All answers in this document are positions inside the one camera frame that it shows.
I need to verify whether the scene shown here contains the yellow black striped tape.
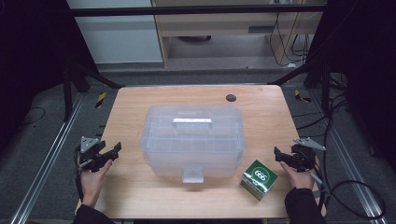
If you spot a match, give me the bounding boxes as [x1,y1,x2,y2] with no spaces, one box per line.
[293,89,313,104]
[94,91,107,109]

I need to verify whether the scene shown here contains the thin black floor cable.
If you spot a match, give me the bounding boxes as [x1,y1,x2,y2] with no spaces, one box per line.
[18,105,47,129]

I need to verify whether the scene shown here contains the aluminium floor rail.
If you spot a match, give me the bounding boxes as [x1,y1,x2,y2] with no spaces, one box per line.
[307,89,389,224]
[9,92,86,224]

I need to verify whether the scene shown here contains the black horizontal frame bar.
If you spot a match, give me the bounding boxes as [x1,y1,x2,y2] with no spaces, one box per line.
[69,4,328,18]

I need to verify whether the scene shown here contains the bundle of black floor cables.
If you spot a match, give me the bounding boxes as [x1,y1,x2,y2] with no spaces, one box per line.
[294,74,353,138]

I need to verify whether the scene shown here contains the person's left hand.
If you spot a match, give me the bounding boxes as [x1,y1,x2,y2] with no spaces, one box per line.
[78,158,114,209]

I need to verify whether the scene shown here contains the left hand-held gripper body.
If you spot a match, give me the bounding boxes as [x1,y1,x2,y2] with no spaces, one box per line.
[76,135,108,173]

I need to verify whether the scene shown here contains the white cabinet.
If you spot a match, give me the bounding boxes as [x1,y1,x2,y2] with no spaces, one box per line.
[66,0,163,65]

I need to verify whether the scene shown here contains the black metal stand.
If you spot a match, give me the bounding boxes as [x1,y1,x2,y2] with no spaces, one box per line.
[268,58,332,117]
[61,60,126,123]

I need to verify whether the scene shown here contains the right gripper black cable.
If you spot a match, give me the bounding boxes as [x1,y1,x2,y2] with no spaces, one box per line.
[309,169,388,220]

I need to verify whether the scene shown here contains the light wooden desk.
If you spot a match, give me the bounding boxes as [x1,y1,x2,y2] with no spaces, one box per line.
[151,0,327,68]

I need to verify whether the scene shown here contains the green cardboard box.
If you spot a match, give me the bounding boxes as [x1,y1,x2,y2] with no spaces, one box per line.
[239,159,280,202]

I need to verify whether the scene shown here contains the black curtain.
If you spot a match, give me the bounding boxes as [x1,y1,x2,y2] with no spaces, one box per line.
[307,0,396,173]
[0,0,98,151]

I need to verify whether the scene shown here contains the clear plastic storage box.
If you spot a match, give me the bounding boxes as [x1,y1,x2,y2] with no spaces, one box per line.
[140,104,246,185]

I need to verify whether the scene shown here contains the cables under wooden desk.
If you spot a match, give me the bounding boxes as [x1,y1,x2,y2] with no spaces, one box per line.
[268,11,313,68]

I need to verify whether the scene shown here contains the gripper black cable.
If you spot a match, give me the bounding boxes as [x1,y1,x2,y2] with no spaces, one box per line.
[74,148,86,202]
[309,169,388,220]

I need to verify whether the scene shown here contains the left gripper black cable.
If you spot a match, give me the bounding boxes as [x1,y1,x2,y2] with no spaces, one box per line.
[74,148,86,202]

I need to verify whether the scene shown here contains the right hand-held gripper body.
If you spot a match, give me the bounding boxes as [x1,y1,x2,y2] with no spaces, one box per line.
[290,136,327,173]

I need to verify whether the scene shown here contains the person's right hand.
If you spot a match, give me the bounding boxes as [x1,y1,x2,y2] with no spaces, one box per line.
[279,156,322,190]

